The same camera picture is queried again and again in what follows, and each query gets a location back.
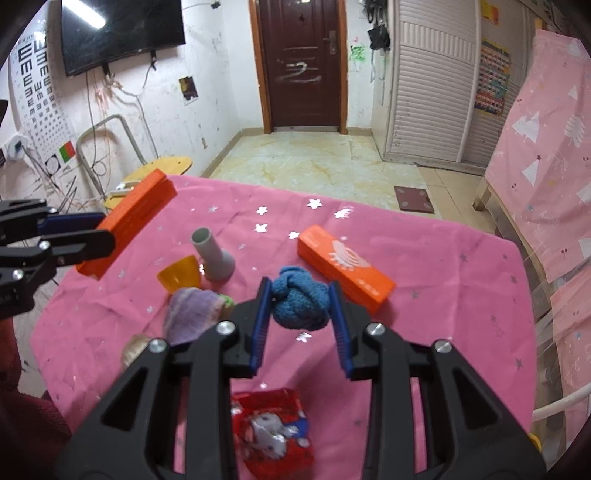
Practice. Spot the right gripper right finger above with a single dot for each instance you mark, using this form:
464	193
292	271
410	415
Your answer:
432	416

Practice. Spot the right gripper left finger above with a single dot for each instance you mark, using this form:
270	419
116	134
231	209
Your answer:
168	414

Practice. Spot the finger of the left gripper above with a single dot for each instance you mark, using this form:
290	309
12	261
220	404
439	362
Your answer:
67	249
68	223

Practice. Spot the long orange box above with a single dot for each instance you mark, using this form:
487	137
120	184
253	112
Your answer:
129	217

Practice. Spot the red snack wrapper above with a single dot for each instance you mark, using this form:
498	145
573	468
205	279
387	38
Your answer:
272	433

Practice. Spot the purple green sock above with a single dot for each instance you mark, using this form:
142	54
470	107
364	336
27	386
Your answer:
191	311

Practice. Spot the blue sock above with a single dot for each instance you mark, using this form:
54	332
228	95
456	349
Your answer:
299	301

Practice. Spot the short orange box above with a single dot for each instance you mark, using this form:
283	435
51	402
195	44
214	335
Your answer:
359	279

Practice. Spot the yellow trash bin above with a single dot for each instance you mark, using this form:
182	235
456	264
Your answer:
536	441

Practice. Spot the white metal chair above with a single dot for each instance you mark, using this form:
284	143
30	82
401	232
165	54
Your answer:
559	405

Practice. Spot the cream rolled sock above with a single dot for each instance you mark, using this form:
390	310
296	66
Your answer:
133	348

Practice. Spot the yellow plastic cup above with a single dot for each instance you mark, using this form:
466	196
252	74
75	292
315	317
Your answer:
184	273

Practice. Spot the yellow wooden folding chair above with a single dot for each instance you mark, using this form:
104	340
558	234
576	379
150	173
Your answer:
169	165

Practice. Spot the eye chart poster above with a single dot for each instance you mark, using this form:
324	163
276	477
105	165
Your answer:
34	68

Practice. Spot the grey plastic tube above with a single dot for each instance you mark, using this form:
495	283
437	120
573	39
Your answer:
218	263

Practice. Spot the pink tree pattern curtain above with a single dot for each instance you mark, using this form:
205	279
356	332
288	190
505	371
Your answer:
540	171

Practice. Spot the dark brown door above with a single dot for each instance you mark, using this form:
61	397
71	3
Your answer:
301	66

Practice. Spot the white louvered wardrobe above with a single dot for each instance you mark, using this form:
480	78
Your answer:
426	83

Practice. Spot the black hanging bags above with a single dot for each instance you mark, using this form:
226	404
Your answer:
377	15

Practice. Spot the wall mounted black television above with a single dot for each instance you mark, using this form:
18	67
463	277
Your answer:
95	33

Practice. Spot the wooden bed frame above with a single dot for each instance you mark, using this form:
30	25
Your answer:
487	199

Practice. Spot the colourful wall poster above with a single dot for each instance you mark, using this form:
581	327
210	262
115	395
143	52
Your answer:
494	75

